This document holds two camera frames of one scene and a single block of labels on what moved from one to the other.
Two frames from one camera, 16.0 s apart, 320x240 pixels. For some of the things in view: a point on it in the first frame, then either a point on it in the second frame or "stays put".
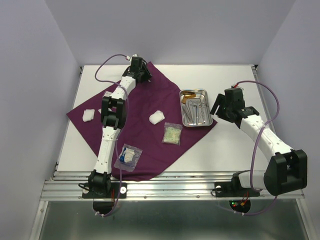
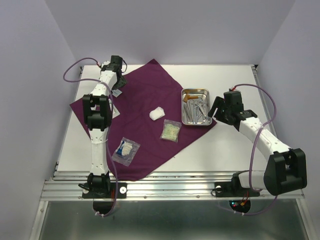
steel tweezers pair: [186, 114] stays put
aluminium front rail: [172, 185] stays put
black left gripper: [147, 74] -> [121, 82]
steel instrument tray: [195, 108] stays put
